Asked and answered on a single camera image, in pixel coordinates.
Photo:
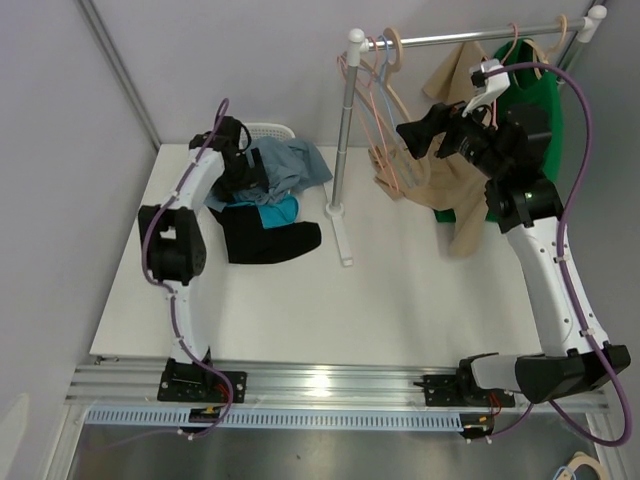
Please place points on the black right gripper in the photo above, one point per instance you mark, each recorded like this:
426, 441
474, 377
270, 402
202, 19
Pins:
418, 135

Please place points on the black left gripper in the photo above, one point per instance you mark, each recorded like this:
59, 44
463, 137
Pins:
254, 178

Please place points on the grey blue t shirt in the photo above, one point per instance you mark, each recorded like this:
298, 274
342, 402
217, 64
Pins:
291, 166

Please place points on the teal t shirt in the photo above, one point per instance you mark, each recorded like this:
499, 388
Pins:
280, 214

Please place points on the black t shirt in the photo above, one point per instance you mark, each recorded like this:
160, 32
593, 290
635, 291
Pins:
248, 242

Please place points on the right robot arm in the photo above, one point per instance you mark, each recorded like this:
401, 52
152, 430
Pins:
576, 354

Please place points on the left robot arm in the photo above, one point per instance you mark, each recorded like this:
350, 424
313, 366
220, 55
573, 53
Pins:
174, 255

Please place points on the beige t shirt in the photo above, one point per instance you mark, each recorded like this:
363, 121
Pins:
449, 183

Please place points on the green t shirt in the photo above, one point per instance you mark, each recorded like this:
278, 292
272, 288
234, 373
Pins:
526, 87

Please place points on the beige hanger on floor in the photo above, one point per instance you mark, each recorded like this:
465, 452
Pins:
580, 460

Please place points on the white perforated plastic basket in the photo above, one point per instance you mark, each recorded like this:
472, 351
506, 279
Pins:
256, 130

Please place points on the silver white clothes rack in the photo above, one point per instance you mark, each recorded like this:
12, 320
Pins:
584, 29

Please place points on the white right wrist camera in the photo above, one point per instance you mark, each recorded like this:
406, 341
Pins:
490, 81

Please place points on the grey wall corner profile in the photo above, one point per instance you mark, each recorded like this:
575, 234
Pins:
99, 31

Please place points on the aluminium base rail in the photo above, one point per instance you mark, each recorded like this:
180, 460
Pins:
135, 381

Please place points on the white slotted cable duct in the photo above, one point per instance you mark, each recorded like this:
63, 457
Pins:
415, 421

